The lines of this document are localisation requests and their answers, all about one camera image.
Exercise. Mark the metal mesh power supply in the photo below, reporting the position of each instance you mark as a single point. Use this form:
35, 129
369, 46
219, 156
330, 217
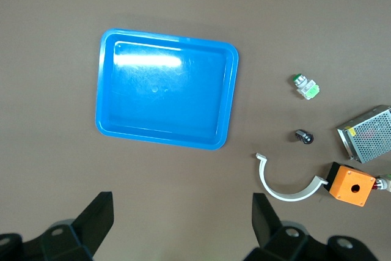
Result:
369, 135

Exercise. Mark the orange button box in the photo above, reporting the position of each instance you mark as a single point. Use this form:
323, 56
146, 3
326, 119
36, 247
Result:
351, 184

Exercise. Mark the black cylindrical capacitor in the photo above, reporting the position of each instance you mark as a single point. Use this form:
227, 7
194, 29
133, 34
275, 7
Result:
304, 137

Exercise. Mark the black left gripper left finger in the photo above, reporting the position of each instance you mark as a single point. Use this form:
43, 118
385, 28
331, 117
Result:
79, 233

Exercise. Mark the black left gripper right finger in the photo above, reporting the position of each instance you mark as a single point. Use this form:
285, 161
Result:
275, 239

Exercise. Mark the blue plastic tray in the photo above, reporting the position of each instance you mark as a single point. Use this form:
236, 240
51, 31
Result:
168, 96

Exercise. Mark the large white curved bracket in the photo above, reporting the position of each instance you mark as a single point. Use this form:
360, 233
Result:
265, 183

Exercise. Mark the green white push button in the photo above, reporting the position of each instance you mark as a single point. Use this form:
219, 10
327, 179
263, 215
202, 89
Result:
305, 86

